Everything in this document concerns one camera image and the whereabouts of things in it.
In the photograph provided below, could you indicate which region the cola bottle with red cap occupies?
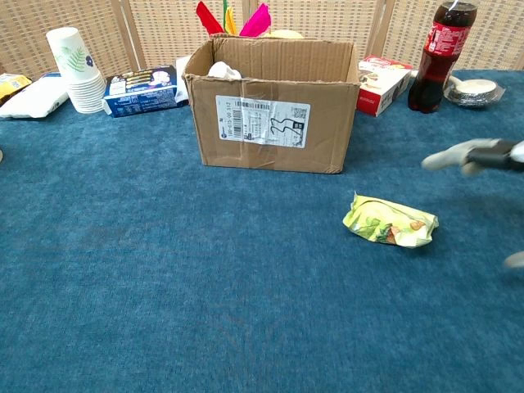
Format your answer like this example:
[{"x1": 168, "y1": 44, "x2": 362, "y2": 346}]
[{"x1": 407, "y1": 0, "x2": 479, "y2": 115}]

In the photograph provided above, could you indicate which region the woven folding screen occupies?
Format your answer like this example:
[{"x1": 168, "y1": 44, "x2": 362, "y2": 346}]
[{"x1": 0, "y1": 0, "x2": 524, "y2": 77}]

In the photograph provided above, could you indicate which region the clear wrapped white tissue pack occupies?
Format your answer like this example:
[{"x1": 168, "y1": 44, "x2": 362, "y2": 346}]
[{"x1": 174, "y1": 56, "x2": 192, "y2": 103}]

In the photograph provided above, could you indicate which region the white pouch with blue label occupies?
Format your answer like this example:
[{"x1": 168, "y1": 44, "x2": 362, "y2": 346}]
[{"x1": 0, "y1": 75, "x2": 70, "y2": 120}]

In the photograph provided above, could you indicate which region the pink red paper flower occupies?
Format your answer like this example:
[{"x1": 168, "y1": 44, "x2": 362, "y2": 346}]
[{"x1": 195, "y1": 0, "x2": 272, "y2": 38}]

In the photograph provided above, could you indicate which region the dark blue printed pack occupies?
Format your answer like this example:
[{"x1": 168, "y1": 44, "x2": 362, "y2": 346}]
[{"x1": 101, "y1": 65, "x2": 181, "y2": 119}]

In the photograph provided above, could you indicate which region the stack of paper cups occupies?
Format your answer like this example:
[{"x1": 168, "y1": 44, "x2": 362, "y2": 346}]
[{"x1": 45, "y1": 26, "x2": 107, "y2": 115}]

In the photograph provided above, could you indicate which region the red and white box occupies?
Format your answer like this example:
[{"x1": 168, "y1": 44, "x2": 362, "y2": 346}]
[{"x1": 356, "y1": 55, "x2": 413, "y2": 118}]

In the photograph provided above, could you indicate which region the blue table carpet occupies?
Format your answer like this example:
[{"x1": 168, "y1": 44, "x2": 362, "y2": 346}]
[{"x1": 0, "y1": 69, "x2": 524, "y2": 393}]

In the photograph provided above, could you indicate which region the white blue toothpaste tube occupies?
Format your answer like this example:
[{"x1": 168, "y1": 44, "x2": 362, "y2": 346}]
[{"x1": 207, "y1": 61, "x2": 243, "y2": 79}]

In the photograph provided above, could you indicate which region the foil wrapped white round container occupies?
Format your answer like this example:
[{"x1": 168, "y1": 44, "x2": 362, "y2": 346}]
[{"x1": 444, "y1": 77, "x2": 507, "y2": 110}]

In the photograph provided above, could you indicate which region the brown cardboard box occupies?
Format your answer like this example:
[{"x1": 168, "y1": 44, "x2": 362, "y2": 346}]
[{"x1": 183, "y1": 33, "x2": 361, "y2": 175}]

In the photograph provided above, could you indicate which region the yellow snack packet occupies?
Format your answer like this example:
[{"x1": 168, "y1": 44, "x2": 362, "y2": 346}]
[{"x1": 342, "y1": 192, "x2": 440, "y2": 249}]

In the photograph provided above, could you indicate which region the orange brown snack packet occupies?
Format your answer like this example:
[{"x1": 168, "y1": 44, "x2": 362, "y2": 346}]
[{"x1": 0, "y1": 73, "x2": 33, "y2": 106}]

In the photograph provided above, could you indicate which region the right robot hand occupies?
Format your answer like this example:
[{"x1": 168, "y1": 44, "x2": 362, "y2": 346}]
[{"x1": 421, "y1": 138, "x2": 524, "y2": 269}]

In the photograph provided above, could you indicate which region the yellow plush toy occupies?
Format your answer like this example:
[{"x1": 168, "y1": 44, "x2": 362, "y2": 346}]
[{"x1": 261, "y1": 29, "x2": 305, "y2": 40}]

